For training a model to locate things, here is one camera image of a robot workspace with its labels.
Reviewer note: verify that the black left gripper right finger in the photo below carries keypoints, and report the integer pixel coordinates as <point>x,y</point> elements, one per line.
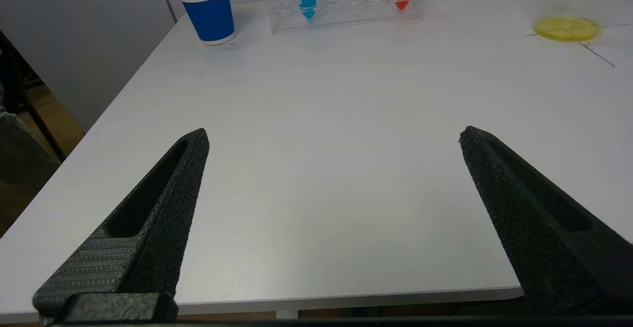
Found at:
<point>549,238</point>

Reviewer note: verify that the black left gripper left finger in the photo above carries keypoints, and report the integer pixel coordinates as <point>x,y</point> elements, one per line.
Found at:
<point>148,238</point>

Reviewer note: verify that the clear glass beaker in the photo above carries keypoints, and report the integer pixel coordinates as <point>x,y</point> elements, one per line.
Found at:
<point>566,27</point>

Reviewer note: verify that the clear acrylic test tube rack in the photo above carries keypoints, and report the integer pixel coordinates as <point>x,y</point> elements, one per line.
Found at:
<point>346,5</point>

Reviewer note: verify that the bystander grey trousers leg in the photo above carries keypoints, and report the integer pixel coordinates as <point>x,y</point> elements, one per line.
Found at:
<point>20,159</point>

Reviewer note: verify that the black chair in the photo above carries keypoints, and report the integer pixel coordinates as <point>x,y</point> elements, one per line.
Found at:
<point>29,104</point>

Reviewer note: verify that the blue white paper cup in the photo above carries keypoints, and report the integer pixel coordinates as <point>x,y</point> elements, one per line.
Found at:
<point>210,18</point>

